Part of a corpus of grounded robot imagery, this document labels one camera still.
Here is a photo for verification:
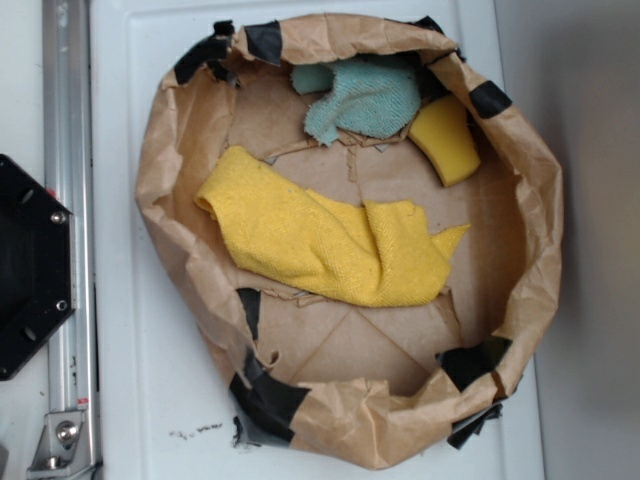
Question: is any yellow cloth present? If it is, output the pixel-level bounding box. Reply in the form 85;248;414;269
194;146;469;308

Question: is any teal terry cloth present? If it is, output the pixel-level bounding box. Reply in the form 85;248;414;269
304;55;421;146

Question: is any brown paper bag bin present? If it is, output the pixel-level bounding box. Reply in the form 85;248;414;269
135;14;563;469

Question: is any teal sponge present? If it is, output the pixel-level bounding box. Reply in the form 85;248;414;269
291;64;334;95

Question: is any yellow sponge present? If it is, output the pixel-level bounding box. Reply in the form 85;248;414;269
408;95;481;187

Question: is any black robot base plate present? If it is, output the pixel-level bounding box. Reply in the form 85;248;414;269
1;155;75;381

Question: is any aluminium extrusion rail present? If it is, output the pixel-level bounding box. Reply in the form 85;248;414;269
42;1;102;479

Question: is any metal corner bracket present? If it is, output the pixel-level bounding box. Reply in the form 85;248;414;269
26;411;91;479

